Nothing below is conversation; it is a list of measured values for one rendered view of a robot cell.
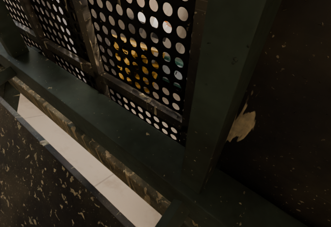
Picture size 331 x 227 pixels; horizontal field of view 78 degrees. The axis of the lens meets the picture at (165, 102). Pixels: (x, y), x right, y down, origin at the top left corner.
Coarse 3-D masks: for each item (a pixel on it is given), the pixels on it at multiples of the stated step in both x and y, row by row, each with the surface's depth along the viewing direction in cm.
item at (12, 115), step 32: (0, 96) 124; (0, 128) 88; (32, 128) 79; (0, 160) 90; (32, 160) 77; (64, 160) 69; (0, 192) 93; (32, 192) 78; (64, 192) 68; (96, 192) 62; (0, 224) 95; (32, 224) 80; (64, 224) 69; (96, 224) 61; (128, 224) 56
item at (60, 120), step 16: (16, 80) 107; (32, 96) 99; (48, 112) 97; (64, 128) 94; (80, 144) 92; (96, 144) 80; (112, 160) 75; (128, 176) 71; (144, 192) 69; (160, 208) 69; (192, 224) 61
